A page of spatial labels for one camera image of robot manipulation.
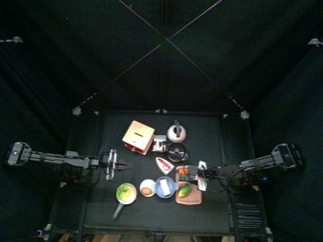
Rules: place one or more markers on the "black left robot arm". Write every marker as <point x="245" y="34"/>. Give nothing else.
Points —
<point x="55" y="158"/>

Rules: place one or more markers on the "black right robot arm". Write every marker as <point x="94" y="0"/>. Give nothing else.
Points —
<point x="261" y="162"/>

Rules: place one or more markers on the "orange toy food piece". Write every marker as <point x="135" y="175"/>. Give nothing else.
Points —
<point x="182" y="171"/>

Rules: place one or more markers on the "pink cutting board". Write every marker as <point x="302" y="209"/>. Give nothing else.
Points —
<point x="189" y="197"/>

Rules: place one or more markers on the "white toy food block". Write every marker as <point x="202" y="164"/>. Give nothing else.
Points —
<point x="166" y="188"/>

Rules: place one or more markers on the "black toy pot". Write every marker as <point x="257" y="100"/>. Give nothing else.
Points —
<point x="177" y="152"/>

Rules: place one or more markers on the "white red toy iron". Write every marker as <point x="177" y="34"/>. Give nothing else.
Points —
<point x="165" y="165"/>

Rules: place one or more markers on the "green toy vegetable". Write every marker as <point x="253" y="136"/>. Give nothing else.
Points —
<point x="125" y="192"/>

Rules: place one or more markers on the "blue plate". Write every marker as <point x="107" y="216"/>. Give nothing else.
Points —
<point x="159" y="187"/>

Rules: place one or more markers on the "wooden toy box red base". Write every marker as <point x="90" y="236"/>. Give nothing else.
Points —
<point x="138" y="137"/>

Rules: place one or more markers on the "brown toy egg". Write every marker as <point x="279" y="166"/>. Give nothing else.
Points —
<point x="146" y="191"/>

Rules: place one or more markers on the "silver frying pan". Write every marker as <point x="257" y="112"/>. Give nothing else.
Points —
<point x="131" y="198"/>

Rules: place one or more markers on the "small white grey toy appliance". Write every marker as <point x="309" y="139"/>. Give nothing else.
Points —
<point x="159" y="143"/>

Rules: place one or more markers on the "white toy kettle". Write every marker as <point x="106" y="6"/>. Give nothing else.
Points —
<point x="177" y="132"/>

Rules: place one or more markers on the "grey frame corner bracket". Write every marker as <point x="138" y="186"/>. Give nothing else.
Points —
<point x="77" y="110"/>
<point x="245" y="114"/>

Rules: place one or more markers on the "grey frame clamp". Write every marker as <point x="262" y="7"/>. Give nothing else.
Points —
<point x="315" y="41"/>
<point x="16" y="39"/>

